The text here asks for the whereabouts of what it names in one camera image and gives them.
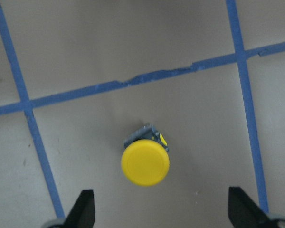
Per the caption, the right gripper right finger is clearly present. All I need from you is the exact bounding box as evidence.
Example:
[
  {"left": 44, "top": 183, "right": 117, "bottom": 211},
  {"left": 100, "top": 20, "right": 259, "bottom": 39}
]
[{"left": 228, "top": 187, "right": 285, "bottom": 228}]

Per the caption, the yellow push button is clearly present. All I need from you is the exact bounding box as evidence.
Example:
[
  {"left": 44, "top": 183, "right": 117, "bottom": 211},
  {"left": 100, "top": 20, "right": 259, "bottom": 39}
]
[{"left": 121, "top": 123, "right": 170, "bottom": 187}]

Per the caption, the brown paper table cover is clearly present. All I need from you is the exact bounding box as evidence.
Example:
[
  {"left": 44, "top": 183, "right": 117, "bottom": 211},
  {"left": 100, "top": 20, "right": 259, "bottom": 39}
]
[{"left": 0, "top": 0, "right": 285, "bottom": 228}]

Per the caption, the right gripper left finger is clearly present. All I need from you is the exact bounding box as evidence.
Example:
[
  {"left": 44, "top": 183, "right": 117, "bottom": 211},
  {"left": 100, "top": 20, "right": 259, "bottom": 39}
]
[{"left": 41, "top": 189, "right": 95, "bottom": 228}]

